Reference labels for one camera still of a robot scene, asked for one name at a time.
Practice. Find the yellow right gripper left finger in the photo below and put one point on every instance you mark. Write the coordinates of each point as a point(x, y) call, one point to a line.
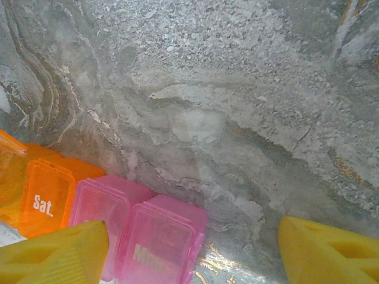
point(53, 260)

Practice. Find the pink pill organizer box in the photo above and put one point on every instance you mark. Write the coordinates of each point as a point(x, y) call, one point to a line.
point(160, 230)

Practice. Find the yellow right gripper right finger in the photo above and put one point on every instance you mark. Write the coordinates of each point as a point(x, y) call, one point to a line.
point(331, 257)

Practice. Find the orange pill organizer box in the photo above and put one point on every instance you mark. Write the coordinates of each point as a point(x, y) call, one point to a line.
point(44, 189)

